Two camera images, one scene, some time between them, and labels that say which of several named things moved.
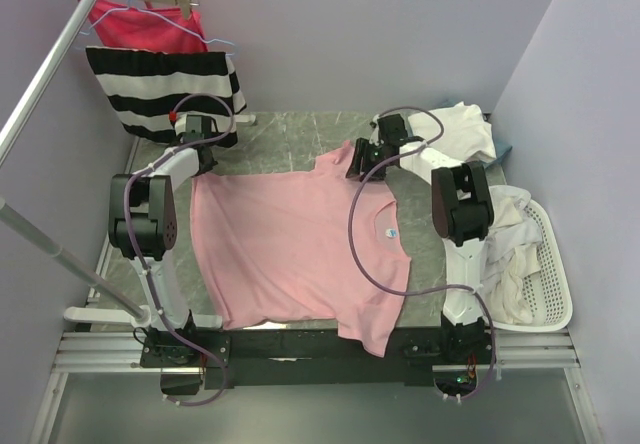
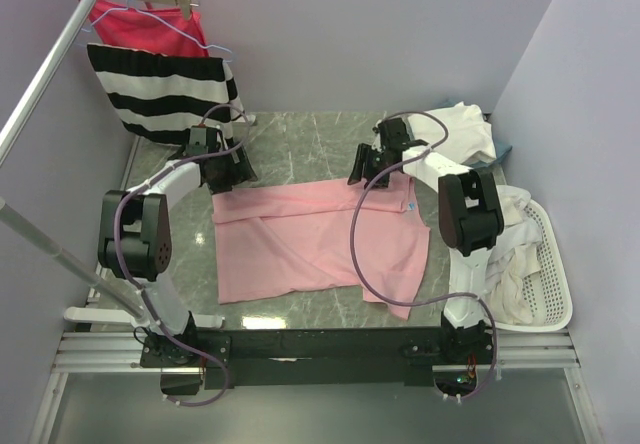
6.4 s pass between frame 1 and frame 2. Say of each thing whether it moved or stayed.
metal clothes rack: stayed
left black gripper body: moved
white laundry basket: stayed
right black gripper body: stayed
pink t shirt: moved
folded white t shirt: stayed
